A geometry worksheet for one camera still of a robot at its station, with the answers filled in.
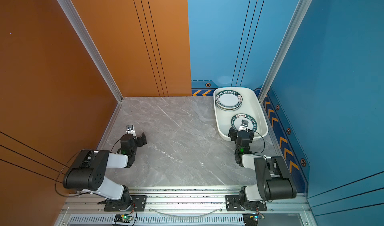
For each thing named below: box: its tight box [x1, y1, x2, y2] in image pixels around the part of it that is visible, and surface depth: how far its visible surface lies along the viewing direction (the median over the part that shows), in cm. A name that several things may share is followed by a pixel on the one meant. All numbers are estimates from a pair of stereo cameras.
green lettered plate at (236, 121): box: [230, 113, 258, 132], surface depth 107 cm
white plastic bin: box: [213, 87, 269, 141], surface depth 110 cm
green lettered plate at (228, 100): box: [215, 89, 243, 111], surface depth 112 cm
